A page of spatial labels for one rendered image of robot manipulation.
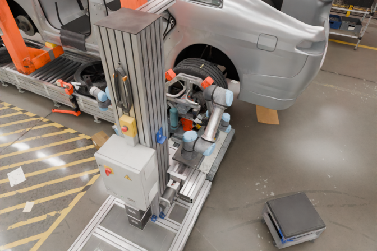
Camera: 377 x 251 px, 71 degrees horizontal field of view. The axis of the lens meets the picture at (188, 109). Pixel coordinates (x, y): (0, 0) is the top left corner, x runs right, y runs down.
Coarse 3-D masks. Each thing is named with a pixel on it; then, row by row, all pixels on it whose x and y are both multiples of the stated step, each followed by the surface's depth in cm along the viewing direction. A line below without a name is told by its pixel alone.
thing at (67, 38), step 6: (60, 30) 354; (66, 30) 351; (60, 36) 357; (66, 36) 354; (72, 36) 348; (78, 36) 344; (84, 36) 340; (66, 42) 357; (72, 42) 351; (78, 42) 347; (84, 42) 344; (78, 48) 354; (84, 48) 349
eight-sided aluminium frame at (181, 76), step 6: (174, 78) 260; (180, 78) 256; (186, 78) 253; (192, 78) 257; (198, 78) 252; (168, 84) 269; (198, 84) 251; (168, 90) 275; (168, 102) 284; (174, 102) 289; (180, 114) 288; (186, 114) 291; (192, 114) 288; (204, 114) 278; (192, 120) 286
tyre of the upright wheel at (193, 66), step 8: (184, 64) 265; (192, 64) 260; (200, 64) 261; (208, 64) 263; (176, 72) 265; (184, 72) 261; (192, 72) 256; (200, 72) 253; (208, 72) 256; (216, 72) 262; (216, 80) 257; (224, 80) 269; (224, 88) 268
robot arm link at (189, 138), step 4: (188, 132) 210; (192, 132) 210; (184, 136) 207; (188, 136) 206; (192, 136) 206; (196, 136) 206; (184, 140) 207; (188, 140) 204; (192, 140) 204; (196, 140) 205; (184, 144) 210; (188, 144) 206; (192, 144) 205; (184, 148) 213; (188, 148) 210; (192, 148) 207
